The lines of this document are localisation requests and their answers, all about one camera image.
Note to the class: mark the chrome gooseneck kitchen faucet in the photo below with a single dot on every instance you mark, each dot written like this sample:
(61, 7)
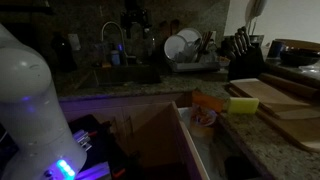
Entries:
(124, 53)

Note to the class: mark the open white kitchen drawer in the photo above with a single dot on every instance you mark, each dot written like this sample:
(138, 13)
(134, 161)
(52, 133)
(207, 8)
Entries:
(190, 150)

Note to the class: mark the dark undermount kitchen sink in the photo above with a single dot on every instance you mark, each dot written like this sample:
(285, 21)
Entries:
(126, 76)

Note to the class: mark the dark blue mug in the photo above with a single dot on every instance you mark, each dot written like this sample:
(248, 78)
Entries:
(275, 49)

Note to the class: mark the plain white plate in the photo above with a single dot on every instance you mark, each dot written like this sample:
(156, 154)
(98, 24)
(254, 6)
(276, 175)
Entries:
(190, 34)

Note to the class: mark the wooden kitchen cabinet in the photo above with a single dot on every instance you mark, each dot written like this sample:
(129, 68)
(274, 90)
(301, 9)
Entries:
(100, 106)

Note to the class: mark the yellow cup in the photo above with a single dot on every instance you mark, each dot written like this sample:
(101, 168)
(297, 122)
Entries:
(201, 132)

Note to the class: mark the black knife block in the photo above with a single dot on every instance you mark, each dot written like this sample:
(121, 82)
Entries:
(246, 65)

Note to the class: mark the dark frying pan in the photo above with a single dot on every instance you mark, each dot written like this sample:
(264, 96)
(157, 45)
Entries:
(298, 57)

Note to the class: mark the small orange sink sponge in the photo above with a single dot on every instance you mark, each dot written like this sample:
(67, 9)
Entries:
(106, 65)

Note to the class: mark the white kitchen utensil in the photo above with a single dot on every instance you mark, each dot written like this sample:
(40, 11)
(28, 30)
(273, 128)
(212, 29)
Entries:
(255, 10)

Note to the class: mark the dark round bottle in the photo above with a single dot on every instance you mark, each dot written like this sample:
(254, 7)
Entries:
(63, 55)

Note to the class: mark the orange packet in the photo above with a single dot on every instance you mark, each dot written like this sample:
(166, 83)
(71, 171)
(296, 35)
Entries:
(206, 101)

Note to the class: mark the large wooden cutting board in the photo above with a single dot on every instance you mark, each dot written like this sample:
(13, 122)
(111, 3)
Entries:
(300, 131)

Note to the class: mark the yellow rectangular sponge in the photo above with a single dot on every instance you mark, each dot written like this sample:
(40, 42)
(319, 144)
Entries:
(243, 105)

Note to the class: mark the light wooden cutting board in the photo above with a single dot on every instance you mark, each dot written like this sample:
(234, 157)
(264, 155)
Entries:
(266, 95)

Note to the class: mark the bundle of rack utensils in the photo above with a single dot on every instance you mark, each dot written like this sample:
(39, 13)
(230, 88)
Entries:
(203, 45)

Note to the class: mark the brown round tray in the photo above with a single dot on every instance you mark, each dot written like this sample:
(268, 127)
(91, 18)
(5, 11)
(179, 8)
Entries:
(300, 43)

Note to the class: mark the white plate with dark rim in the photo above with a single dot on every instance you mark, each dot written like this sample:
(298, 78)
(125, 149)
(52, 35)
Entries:
(175, 46)

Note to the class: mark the crumpled plastic bag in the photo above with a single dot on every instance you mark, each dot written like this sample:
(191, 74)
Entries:
(201, 116)

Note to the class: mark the wooden rolling pin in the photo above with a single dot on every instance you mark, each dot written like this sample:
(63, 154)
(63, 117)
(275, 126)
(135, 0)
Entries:
(286, 85)

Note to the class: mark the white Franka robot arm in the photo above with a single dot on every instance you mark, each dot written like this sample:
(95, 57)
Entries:
(26, 100)

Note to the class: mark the white wall outlet plate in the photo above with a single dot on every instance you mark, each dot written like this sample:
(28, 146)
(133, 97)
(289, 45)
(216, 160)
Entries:
(74, 42)

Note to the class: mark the grey dish drying rack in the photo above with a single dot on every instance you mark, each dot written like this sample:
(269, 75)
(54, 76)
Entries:
(193, 67)

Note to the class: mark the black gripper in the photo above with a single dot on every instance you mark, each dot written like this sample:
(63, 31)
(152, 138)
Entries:
(134, 15)

